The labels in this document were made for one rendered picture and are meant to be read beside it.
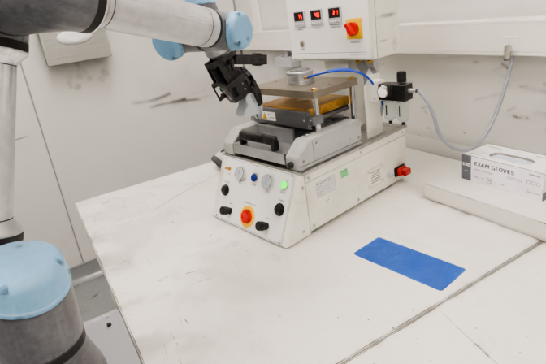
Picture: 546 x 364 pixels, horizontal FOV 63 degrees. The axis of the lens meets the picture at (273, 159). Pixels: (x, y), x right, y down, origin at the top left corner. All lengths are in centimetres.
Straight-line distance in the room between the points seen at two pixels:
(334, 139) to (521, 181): 48
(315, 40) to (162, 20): 72
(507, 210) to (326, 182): 44
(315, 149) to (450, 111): 64
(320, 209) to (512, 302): 49
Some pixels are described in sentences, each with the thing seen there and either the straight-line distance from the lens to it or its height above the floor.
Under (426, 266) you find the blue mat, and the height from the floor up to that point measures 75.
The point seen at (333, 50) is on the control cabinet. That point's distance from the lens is 137.
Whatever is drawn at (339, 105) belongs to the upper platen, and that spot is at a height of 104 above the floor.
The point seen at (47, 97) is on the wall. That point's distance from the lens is 256.
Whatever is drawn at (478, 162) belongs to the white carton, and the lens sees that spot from 133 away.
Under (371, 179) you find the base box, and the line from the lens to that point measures 133.
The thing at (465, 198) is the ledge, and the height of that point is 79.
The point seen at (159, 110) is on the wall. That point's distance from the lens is 267.
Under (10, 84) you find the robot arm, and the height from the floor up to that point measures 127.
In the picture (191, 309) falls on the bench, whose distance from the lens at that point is 100.
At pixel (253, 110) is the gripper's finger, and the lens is 117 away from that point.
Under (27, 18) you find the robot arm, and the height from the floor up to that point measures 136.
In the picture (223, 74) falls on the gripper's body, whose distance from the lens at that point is 111.
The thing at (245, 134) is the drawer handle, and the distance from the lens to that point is 124.
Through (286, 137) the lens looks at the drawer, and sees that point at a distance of 122.
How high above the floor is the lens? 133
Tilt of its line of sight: 19 degrees down
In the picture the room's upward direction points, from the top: 8 degrees counter-clockwise
